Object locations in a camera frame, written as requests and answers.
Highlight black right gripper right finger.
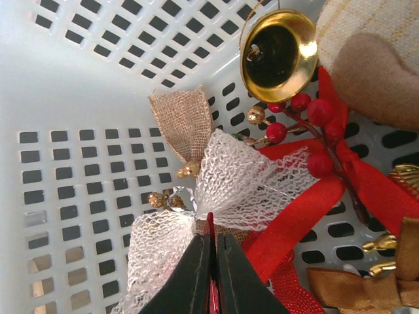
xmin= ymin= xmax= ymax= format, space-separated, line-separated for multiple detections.
xmin=217 ymin=234 xmax=289 ymax=314

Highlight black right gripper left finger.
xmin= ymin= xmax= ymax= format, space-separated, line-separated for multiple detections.
xmin=139 ymin=234 xmax=210 ymax=314

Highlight white perforated plastic basket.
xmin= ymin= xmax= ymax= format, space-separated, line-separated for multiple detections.
xmin=1 ymin=1 xmax=418 ymax=313

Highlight red star ornament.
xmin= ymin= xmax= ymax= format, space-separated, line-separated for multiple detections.
xmin=204 ymin=212 xmax=221 ymax=314

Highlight white mesh bow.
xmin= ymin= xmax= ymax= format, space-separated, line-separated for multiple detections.
xmin=113 ymin=130 xmax=315 ymax=313

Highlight brown satin bow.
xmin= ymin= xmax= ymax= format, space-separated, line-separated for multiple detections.
xmin=306 ymin=217 xmax=418 ymax=313

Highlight burlap bow ornament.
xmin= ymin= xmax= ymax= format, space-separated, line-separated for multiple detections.
xmin=149 ymin=86 xmax=213 ymax=178

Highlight red ribbon berry bow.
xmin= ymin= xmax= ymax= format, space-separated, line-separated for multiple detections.
xmin=242 ymin=65 xmax=419 ymax=314

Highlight gold bell ornament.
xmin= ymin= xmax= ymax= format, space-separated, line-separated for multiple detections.
xmin=238 ymin=1 xmax=318 ymax=103

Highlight wooden ornament pieces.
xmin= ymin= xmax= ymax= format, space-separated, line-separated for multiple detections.
xmin=316 ymin=1 xmax=418 ymax=131

